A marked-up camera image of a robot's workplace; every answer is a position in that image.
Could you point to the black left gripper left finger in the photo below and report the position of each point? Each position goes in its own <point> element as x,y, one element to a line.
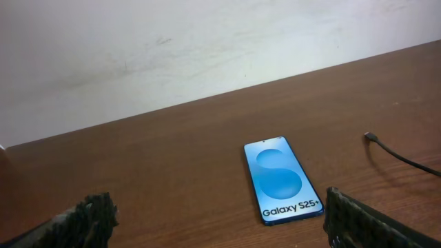
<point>90,223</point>

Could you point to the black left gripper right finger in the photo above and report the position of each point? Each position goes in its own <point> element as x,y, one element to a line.
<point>350,223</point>

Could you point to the blue Galaxy smartphone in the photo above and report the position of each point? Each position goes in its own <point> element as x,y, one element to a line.
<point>283,191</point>

